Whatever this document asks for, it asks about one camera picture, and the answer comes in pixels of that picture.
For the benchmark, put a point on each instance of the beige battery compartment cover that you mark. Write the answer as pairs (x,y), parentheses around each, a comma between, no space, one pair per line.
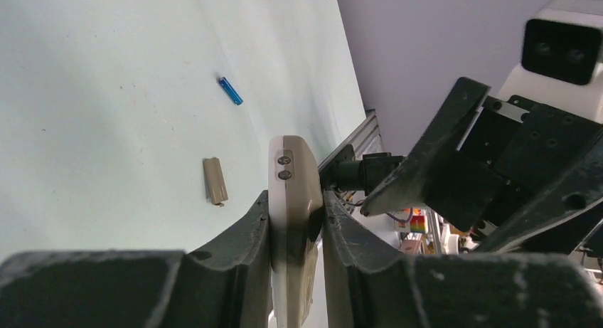
(215,182)

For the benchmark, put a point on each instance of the beige remote control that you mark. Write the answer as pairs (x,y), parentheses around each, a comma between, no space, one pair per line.
(295,204)

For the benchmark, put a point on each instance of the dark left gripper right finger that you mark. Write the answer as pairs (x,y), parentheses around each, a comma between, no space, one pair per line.
(372,284)

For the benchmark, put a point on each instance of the blue battery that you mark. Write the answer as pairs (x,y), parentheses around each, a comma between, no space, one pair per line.
(230,91)

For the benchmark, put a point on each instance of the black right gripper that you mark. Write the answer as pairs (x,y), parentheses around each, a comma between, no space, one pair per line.
(476,167)

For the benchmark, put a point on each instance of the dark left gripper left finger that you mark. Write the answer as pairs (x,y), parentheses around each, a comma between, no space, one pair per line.
(224,283)

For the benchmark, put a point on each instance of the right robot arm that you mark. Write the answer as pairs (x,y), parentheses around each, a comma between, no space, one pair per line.
(366,174)

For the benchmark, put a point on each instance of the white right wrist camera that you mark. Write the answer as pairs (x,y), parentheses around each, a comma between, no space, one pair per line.
(561,59)

